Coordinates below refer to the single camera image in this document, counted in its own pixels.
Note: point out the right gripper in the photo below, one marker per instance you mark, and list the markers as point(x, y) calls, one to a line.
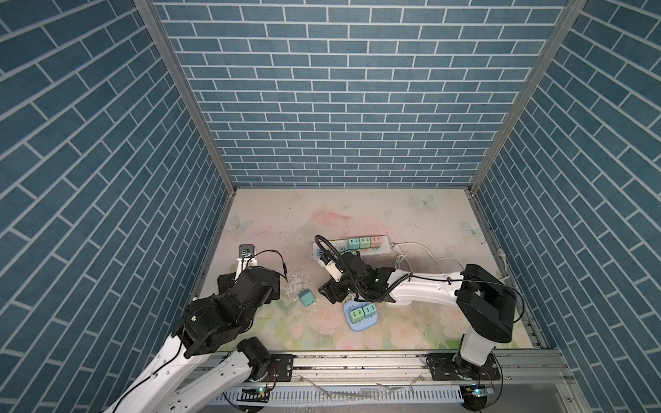
point(331, 288)

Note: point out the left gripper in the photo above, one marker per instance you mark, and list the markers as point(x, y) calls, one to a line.
point(229, 279)

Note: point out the green USB charger plug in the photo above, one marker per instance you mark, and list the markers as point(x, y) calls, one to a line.
point(364, 243)
point(369, 310)

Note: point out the long white power strip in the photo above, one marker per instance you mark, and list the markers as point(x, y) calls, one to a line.
point(385, 248)

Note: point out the teal USB charger plug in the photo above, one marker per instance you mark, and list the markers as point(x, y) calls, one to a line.
point(356, 316)
point(354, 244)
point(307, 298)

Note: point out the blue square power socket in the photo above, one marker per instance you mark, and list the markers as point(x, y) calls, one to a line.
point(363, 325)

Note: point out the pink USB charger plug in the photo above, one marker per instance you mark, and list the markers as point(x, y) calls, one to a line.
point(375, 242)

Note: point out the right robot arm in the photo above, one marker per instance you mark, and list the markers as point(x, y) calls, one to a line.
point(488, 305)

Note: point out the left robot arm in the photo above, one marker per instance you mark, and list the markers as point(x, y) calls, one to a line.
point(206, 325)

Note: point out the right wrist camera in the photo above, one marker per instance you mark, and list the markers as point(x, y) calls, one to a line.
point(329, 265)

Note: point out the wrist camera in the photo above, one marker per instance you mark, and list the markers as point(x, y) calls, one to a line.
point(245, 260)
point(329, 265)

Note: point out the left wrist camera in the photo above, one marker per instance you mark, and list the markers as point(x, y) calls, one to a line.
point(245, 260)

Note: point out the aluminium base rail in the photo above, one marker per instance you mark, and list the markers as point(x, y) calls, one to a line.
point(325, 378)

